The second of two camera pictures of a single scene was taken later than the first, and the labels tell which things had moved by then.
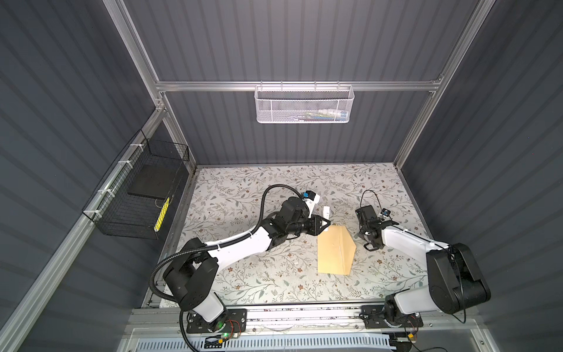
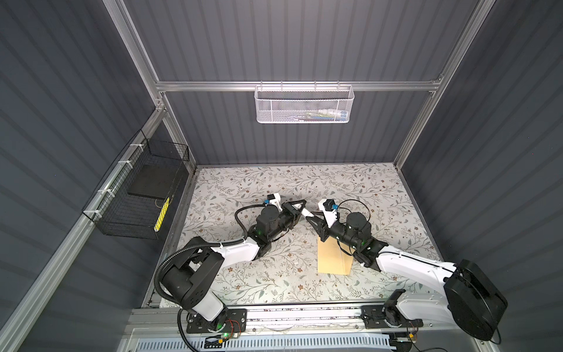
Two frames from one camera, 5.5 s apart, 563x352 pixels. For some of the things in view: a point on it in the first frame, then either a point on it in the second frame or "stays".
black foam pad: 155,180 stays
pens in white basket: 324,114 stays
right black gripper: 360,232 to 321,229
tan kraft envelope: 336,251 stays
